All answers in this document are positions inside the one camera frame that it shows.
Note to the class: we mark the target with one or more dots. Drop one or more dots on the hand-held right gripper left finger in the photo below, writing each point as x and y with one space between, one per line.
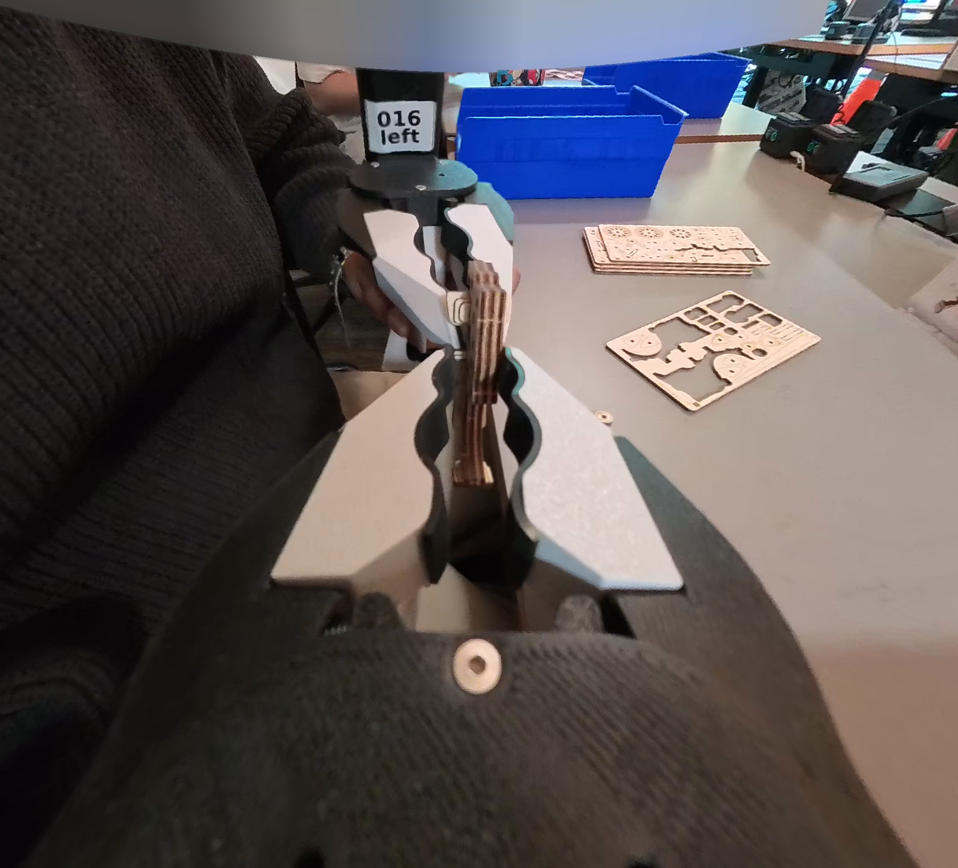
359 493

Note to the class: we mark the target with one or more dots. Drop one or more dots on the grey desk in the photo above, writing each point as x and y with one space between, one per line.
786 508

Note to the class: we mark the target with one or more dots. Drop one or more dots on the layered wooden puzzle assembly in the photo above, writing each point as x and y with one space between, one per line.
483 329

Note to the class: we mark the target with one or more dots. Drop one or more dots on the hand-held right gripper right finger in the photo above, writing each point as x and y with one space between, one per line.
591 501

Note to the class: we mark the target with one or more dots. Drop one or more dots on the puzzle instruction booklet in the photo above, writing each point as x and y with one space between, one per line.
935 303

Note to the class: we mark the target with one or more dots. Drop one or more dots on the colourful round object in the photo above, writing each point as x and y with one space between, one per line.
520 78

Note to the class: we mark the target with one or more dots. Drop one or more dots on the flat black device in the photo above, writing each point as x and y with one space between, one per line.
879 181

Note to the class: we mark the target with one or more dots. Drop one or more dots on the orange object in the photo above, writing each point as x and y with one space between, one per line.
861 100

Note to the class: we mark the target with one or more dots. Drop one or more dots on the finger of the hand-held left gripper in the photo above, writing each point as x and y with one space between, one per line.
400 261
486 231

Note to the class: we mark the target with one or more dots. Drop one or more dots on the person's left hand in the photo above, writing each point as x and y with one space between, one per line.
374 295

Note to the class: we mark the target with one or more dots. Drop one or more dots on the stack of wooden puzzle sheets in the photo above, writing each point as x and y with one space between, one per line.
673 250

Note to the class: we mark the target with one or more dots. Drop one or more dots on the large blue plastic bin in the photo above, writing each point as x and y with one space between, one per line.
561 149

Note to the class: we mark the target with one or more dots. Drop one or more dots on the punched-out wooden puzzle sheet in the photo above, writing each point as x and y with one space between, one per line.
673 359

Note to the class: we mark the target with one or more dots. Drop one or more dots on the black battery charger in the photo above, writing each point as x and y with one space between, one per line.
831 149
786 134

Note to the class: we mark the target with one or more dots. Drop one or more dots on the person's left forearm black sleeve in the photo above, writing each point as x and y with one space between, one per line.
314 164

